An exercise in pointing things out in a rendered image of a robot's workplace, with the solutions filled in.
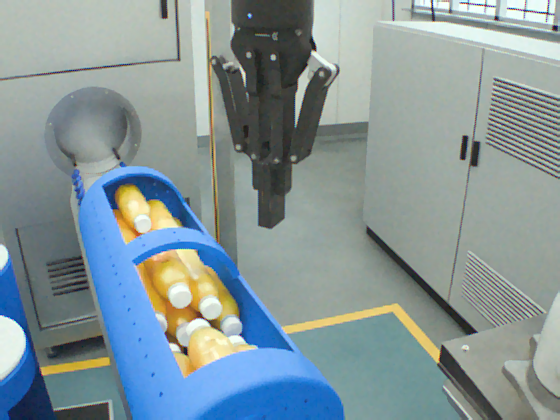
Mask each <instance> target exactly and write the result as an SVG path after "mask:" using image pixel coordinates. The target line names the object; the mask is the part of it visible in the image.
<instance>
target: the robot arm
mask: <svg viewBox="0 0 560 420"><path fill-rule="evenodd" d="M314 5H315V0H230V12H231V22H232V24H233V25H234V28H235V31H234V35H233V37H232V39H231V43H230V45H231V47H230V48H229V49H227V50H226V51H225V52H222V53H221V54H218V55H213V56H212V57H211V58H210V63H211V66H212V67H213V69H214V72H215V74H216V76H217V78H218V80H219V82H220V86H221V90H222V94H223V97H222V99H223V102H224V106H225V111H226V114H227V118H228V123H229V127H230V131H231V135H232V143H233V147H234V150H235V151H236V152H238V153H242V152H243V153H244V154H246V155H248V156H249V158H250V160H251V166H252V187H253V189H254V190H257V191H258V226H261V227H265V228H268V229H272V228H273V227H274V226H276V225H277V224H278V223H279V222H281V221H283V220H284V219H285V195H287V194H288V193H289V192H291V173H292V164H297V163H299V162H300V161H302V160H303V159H305V158H308V157H310V156H311V150H312V146H313V143H314V139H315V136H316V133H317V129H318V126H319V123H320V119H321V116H322V112H323V109H324V102H325V99H326V96H327V92H328V89H329V87H330V86H331V84H332V83H333V82H334V79H335V78H336V77H337V76H338V74H339V72H340V68H339V66H338V65H337V64H336V63H331V64H329V63H328V62H327V61H326V60H325V59H323V58H321V57H320V56H319V55H318V54H317V53H316V50H317V48H316V43H315V41H314V40H313V33H312V27H313V23H314ZM240 66H241V67H242V70H243V71H244V73H245V85H244V81H243V77H242V74H241V73H242V71H241V69H240ZM307 66H309V70H308V73H307V78H308V79H309V80H310V81H309V82H308V84H307V86H306V88H305V94H304V98H303V101H302V105H301V109H300V112H299V116H298V120H297V124H296V127H295V97H296V92H297V91H298V81H299V77H300V76H301V75H302V74H303V71H304V70H305V68H306V67H307ZM246 92H247V93H248V95H249V102H248V98H247V94H246ZM271 123H272V148H271ZM270 154H272V155H270ZM529 343H530V346H531V349H532V351H533V354H534V358H533V360H525V361H521V360H518V361H514V360H508V361H505V364H504V366H503V369H502V373H504V375H505V376H506V377H508V378H509V380H510V381H512V384H513V385H515V388H516V389H517V392H518V393H519V394H520V397H521V398H522V401H524V403H525V405H526V406H527V408H528V410H529V412H530V413H531V415H532V417H533V418H534V420H560V290H559V292H558V294H557V296H556V298H555V300H554V301H553V303H552V307H551V309H550V310H549V313H548V315H547V317H546V319H545V324H544V327H543V330H542V332H541V334H535V335H533V336H531V338H530V340H529Z"/></svg>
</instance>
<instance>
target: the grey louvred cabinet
mask: <svg viewBox="0 0 560 420"><path fill-rule="evenodd" d="M372 42H373V51H372V64H371V89H370V102H369V128H368V141H367V154H366V167H365V194H364V207H363V221H364V222H365V223H366V234H367V235H368V236H369V237H370V238H372V239H373V240H374V241H375V242H376V243H377V244H378V245H379V247H380V248H381V249H383V250H384V251H385V252H386V253H388V254H389V255H390V257H391V258H392V259H393V260H394V261H395V262H396V263H397V264H398V265H399V266H400V267H401V268H402V269H403V270H404V271H405V272H406V273H407V274H408V275H409V277H410V278H413V279H414V280H415V281H416V282H417V283H418V285H419V286H420V287H421V288H423V289H424V290H425V292H426V293H427V294H428V295H429V296H430V297H432V299H433V300H434V301H435V302H436V303H437V304H438V305H439V306H441V307H442V308H443V309H444V310H445V312H446V313H448V314H449V315H450V316H451V318H452V319H453V320H455V321H456V323H457V324H458V325H459V326H461V328H462V329H463V330H464V331H465V332H466V333H467V334H469V335H472V334H475V333H478V332H483V331H486V330H490V329H493V328H497V327H501V326H504V325H507V324H511V323H513V322H516V321H519V320H521V319H526V318H529V317H532V316H535V315H539V314H543V313H546V312H549V310H550V309H551V307H552V303H553V301H554V300H555V298H556V296H557V294H558V292H559V290H560V44H555V43H553V42H548V41H541V40H535V39H533V38H528V37H521V36H515V35H512V34H508V33H501V32H494V31H489V30H486V29H481V28H473V27H466V26H462V25H459V24H451V23H445V22H438V23H437V22H416V21H404V22H394V21H376V24H374V26H373V38H372Z"/></svg>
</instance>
